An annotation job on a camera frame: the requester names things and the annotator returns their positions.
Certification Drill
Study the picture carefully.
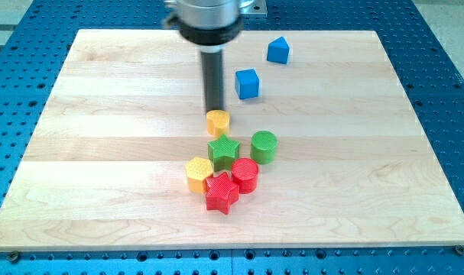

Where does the yellow hexagon block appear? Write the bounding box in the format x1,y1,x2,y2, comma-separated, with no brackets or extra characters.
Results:
185,157,213,194

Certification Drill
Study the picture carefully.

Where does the blue cube block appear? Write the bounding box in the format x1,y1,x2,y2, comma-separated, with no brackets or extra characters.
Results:
235,69,260,100

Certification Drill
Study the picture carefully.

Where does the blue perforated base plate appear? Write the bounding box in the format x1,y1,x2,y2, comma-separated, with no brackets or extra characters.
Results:
0,1,464,274

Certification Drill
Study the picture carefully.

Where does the yellow heart block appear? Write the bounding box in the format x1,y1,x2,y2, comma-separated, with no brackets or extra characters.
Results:
206,110,230,138

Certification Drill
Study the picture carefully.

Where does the green cylinder block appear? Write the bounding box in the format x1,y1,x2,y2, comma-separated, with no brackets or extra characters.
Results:
250,131,278,164

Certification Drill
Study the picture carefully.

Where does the light wooden board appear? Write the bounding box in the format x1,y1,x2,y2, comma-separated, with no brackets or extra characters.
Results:
0,30,464,251

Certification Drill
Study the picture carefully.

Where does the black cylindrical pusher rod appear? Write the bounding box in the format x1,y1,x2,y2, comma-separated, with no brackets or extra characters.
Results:
200,46,224,112

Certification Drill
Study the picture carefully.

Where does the red star block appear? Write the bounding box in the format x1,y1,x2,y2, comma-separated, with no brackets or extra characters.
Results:
206,172,239,215

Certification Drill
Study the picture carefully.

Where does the green star block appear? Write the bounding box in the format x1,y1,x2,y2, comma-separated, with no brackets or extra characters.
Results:
207,134,240,172

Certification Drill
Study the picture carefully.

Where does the blue triangular prism block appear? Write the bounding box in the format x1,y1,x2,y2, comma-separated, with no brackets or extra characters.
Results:
266,37,290,64

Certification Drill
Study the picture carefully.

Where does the red cylinder block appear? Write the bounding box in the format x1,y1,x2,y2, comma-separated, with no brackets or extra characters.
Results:
231,158,259,194

